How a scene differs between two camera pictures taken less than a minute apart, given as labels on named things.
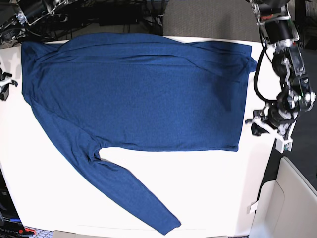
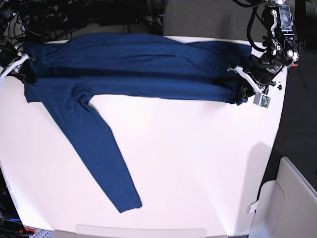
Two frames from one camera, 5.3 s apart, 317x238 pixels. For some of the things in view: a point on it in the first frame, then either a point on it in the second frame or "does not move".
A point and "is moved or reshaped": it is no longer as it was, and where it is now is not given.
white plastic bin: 287,207 does not move
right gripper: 280,112 -> 260,69
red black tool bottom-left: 24,230 does not move
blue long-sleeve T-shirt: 115,90 is moved or reshaped
